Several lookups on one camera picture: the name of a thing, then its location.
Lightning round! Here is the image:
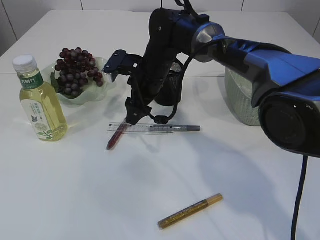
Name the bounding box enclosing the right gripper body black covered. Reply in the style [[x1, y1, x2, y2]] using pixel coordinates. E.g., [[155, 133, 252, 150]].
[[125, 57, 175, 125]]

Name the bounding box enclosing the clear plastic ruler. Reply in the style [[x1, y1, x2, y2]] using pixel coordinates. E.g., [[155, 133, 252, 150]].
[[106, 122, 174, 135]]

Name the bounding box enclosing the purple grape bunch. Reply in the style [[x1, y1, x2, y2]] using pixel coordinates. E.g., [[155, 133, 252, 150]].
[[50, 47, 105, 99]]

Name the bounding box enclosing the yellow tea bottle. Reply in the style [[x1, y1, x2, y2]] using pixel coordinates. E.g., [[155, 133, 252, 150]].
[[12, 54, 68, 142]]

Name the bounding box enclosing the black mesh pen holder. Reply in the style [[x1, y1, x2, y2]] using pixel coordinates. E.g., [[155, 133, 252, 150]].
[[155, 58, 183, 107]]

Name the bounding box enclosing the silver glitter marker pen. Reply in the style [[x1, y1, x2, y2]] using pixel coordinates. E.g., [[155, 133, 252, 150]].
[[148, 124, 201, 132]]

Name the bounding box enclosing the green wavy glass plate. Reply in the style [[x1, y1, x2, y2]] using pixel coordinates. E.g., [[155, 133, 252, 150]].
[[41, 56, 118, 105]]

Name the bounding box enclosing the red marker pen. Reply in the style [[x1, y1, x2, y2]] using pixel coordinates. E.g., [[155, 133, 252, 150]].
[[106, 120, 129, 151]]

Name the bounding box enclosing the green plastic woven basket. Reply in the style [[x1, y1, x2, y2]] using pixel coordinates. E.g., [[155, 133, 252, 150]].
[[224, 67, 261, 127]]

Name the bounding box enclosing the gold glitter marker pen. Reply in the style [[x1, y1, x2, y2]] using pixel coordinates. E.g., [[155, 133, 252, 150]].
[[157, 193, 224, 230]]

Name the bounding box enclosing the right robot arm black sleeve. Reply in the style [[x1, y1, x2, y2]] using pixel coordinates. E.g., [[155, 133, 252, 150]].
[[144, 8, 320, 157]]

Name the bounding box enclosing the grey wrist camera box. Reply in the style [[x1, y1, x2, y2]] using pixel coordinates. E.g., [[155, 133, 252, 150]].
[[101, 49, 143, 83]]

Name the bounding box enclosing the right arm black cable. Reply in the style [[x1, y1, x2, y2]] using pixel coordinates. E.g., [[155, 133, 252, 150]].
[[149, 0, 310, 240]]

